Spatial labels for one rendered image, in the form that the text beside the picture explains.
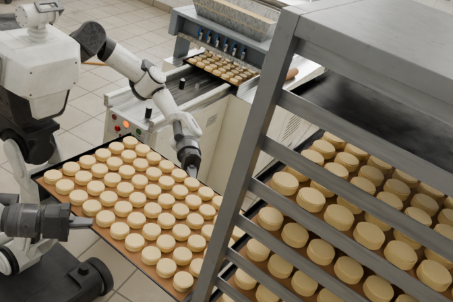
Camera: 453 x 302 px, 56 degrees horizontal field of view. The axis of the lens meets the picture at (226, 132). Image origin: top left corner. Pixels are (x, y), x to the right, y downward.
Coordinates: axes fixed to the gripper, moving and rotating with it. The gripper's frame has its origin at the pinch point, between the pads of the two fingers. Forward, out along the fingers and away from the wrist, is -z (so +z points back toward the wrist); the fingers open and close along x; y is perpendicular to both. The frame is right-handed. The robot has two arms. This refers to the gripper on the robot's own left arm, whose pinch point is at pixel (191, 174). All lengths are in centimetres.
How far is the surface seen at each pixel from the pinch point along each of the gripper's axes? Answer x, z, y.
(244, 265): 25, -59, 0
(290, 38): 71, -58, -5
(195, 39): -3, 136, 16
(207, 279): 18, -57, -6
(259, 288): 17, -58, 6
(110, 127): -33, 75, -28
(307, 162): 53, -61, 3
